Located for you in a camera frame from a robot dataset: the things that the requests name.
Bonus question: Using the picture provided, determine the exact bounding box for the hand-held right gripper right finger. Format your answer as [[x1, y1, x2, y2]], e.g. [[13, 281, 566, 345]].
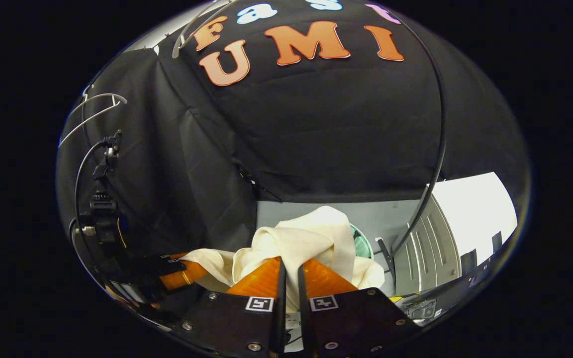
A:
[[297, 259, 421, 356]]

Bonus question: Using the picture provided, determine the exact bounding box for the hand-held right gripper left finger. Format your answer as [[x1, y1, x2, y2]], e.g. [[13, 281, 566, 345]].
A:
[[180, 258, 287, 356]]

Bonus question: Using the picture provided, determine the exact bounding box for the cream button-up shirt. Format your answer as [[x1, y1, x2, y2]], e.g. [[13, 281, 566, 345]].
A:
[[180, 205, 385, 314]]

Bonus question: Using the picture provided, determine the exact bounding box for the white plastic clothes hanger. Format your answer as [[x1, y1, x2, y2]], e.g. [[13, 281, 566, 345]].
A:
[[172, 0, 240, 58], [58, 85, 128, 148]]

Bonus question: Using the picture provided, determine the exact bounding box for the grey ribbed panel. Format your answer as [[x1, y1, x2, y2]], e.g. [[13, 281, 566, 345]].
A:
[[395, 196, 462, 296]]

